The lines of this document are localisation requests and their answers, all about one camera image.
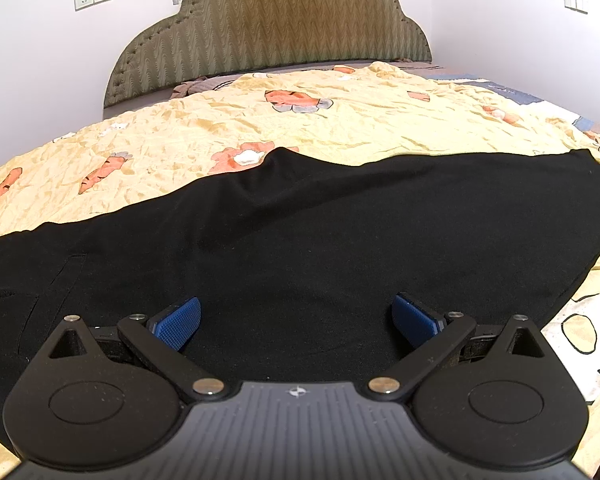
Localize patterned grey pillow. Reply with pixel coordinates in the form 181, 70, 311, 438
169, 75, 243, 100

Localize olive padded headboard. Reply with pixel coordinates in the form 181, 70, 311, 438
102, 0, 434, 121

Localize black pants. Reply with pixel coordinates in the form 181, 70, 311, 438
0, 146, 600, 455

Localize yellow carrot printed blanket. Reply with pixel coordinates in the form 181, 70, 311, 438
0, 60, 600, 480

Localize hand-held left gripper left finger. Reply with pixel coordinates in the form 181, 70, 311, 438
47, 296, 227, 404

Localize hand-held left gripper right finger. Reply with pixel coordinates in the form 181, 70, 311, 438
367, 291, 549, 402

